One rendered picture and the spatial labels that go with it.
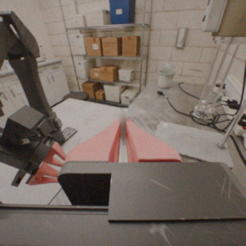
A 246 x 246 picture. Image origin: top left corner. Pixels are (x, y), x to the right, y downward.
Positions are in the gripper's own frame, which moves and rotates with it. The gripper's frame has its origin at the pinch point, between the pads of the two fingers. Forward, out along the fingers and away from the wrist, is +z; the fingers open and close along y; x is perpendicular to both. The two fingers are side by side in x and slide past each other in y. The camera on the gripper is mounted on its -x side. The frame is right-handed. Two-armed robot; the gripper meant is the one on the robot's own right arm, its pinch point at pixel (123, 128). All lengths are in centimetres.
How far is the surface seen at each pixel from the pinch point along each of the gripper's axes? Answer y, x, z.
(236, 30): -26.9, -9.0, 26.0
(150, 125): -14, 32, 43
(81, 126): 22, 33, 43
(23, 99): 175, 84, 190
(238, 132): -54, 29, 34
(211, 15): -21.7, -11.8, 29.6
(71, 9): 100, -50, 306
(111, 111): 8, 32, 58
